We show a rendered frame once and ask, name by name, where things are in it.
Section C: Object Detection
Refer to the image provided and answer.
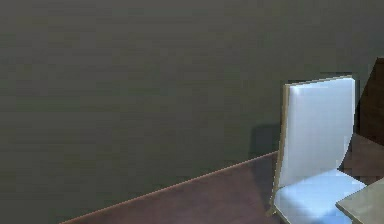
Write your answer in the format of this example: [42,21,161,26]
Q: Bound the white cushioned wooden chair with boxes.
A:
[266,75,368,224]

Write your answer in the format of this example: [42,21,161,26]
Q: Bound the dark brown wooden cabinet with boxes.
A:
[355,56,384,147]

